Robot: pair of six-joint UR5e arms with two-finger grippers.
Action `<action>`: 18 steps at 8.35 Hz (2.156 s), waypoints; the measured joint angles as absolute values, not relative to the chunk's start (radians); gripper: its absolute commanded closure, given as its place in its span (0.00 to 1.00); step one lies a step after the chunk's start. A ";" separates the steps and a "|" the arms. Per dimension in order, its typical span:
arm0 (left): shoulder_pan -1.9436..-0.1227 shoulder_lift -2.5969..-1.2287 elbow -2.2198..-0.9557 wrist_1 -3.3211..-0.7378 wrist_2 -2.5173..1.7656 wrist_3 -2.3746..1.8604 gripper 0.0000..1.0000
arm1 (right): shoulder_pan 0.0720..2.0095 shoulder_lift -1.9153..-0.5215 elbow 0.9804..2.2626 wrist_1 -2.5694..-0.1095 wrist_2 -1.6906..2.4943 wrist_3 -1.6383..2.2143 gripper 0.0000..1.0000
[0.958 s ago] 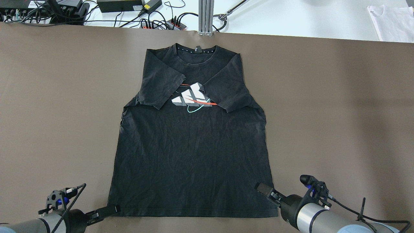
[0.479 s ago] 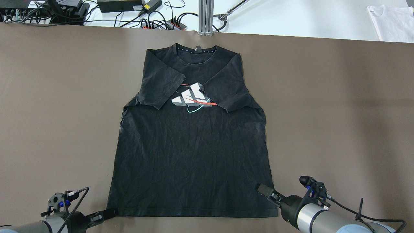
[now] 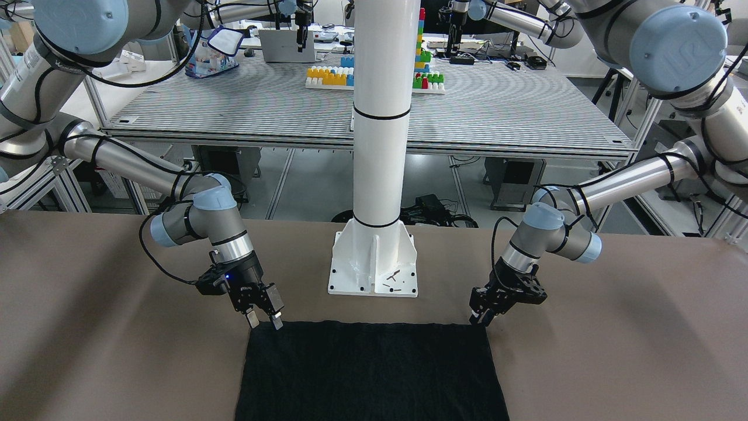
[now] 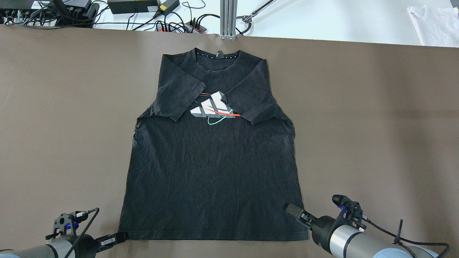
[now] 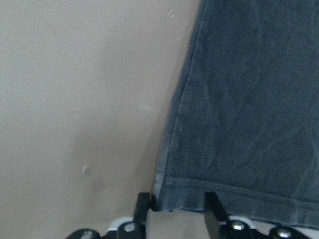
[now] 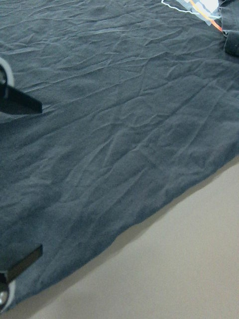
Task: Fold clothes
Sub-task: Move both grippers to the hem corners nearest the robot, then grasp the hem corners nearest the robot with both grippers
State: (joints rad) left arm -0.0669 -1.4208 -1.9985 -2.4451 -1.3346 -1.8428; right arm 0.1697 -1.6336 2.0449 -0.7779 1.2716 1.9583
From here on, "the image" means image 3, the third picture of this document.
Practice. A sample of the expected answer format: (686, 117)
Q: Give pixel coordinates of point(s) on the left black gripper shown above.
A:
(501, 285)

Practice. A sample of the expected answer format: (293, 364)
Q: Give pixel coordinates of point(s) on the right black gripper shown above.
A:
(250, 278)

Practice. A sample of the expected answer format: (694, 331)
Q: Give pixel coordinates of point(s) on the black printed t-shirt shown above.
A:
(369, 371)

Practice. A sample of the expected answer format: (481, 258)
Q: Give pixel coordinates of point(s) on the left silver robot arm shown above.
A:
(677, 52)

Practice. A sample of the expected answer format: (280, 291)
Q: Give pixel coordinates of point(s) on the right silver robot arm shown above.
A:
(73, 40)

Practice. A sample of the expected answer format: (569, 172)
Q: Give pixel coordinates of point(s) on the striped grey workbench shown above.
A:
(212, 194)

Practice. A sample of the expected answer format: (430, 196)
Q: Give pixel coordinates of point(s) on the colourful building blocks set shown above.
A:
(388, 54)

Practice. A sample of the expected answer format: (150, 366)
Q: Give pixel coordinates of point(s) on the blue patterned bag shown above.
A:
(216, 51)

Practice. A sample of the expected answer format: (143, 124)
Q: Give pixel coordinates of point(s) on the silver laptop on workbench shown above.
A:
(281, 46)

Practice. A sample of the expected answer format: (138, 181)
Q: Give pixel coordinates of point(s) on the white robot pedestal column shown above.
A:
(374, 255)

